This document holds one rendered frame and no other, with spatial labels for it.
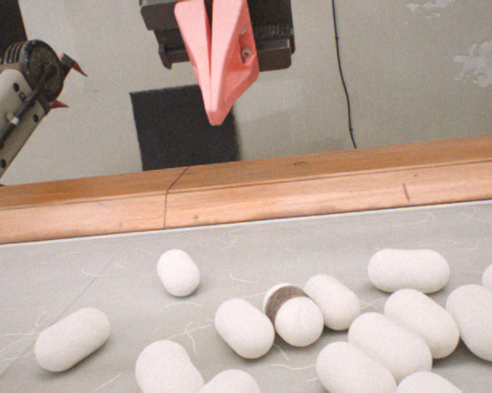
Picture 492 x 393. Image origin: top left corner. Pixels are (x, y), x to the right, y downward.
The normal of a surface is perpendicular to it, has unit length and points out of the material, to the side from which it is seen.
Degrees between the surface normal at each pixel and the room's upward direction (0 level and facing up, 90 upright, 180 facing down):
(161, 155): 86
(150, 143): 86
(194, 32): 61
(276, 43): 39
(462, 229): 0
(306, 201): 45
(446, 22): 90
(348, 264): 0
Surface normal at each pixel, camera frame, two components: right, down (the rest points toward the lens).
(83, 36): -0.07, 0.28
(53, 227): -0.15, -0.48
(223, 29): -0.15, -0.22
